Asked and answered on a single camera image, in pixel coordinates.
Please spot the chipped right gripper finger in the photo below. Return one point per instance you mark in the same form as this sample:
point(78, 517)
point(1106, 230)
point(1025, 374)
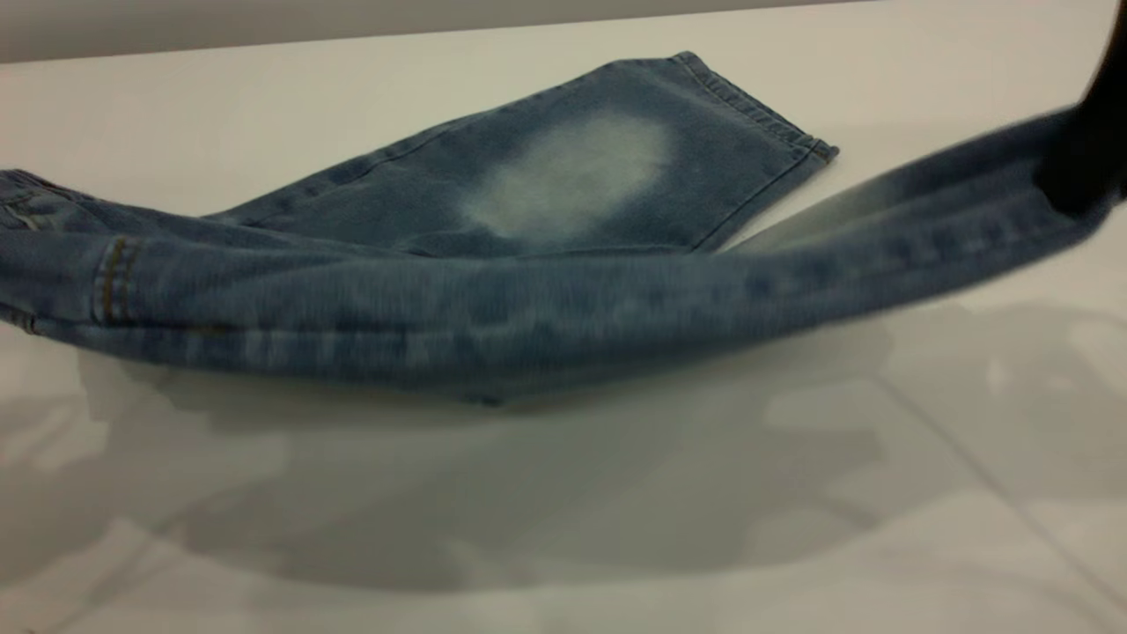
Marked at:
point(1083, 163)

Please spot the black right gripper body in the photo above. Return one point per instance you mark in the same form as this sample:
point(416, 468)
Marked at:
point(1114, 62)

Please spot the blue denim pants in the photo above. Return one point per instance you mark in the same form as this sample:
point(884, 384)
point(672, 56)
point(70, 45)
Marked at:
point(528, 308)

